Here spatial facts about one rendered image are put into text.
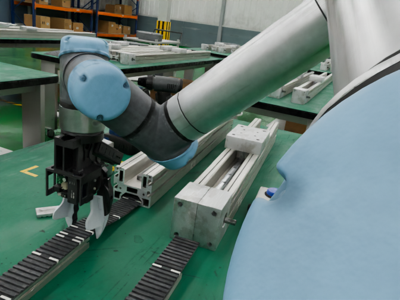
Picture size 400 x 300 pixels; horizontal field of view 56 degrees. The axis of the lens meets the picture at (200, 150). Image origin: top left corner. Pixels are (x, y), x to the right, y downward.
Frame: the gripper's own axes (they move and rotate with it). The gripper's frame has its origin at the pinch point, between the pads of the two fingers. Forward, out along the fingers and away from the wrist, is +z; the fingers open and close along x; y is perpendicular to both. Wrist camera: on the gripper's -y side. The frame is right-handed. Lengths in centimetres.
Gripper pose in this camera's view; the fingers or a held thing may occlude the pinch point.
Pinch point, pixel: (86, 226)
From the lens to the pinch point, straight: 77.0
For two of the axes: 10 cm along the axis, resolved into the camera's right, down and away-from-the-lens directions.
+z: -1.3, 9.4, 3.2
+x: 9.4, 2.2, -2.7
